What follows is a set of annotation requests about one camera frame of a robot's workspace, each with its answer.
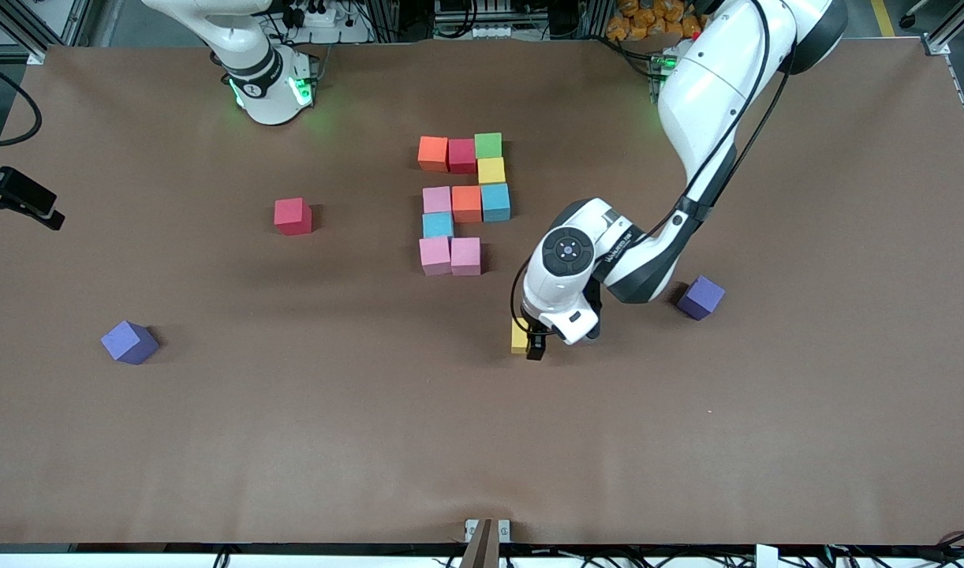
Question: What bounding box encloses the orange foam cube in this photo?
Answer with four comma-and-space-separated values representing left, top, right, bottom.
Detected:
451, 185, 483, 223
417, 136, 450, 173

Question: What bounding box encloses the brown paper table cover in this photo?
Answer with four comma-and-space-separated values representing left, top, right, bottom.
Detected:
0, 38, 964, 547

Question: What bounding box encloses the purple foam cube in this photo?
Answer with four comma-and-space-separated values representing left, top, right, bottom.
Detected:
100, 320, 160, 365
677, 275, 726, 321

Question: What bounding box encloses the brown vertical bar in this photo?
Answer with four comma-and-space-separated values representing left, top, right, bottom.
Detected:
459, 518, 502, 568

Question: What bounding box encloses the white power strip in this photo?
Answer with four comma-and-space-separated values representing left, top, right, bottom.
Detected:
450, 22, 534, 40
281, 0, 372, 44

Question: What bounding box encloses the pile of orange bags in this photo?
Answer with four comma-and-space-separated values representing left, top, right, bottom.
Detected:
606, 0, 708, 42

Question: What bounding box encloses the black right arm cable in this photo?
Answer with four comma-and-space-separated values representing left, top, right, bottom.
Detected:
0, 62, 43, 148

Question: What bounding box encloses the aluminium frame profile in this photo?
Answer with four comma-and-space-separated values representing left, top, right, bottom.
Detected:
920, 0, 964, 56
0, 0, 49, 65

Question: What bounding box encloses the silver metal bracket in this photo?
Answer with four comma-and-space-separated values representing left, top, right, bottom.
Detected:
465, 518, 512, 544

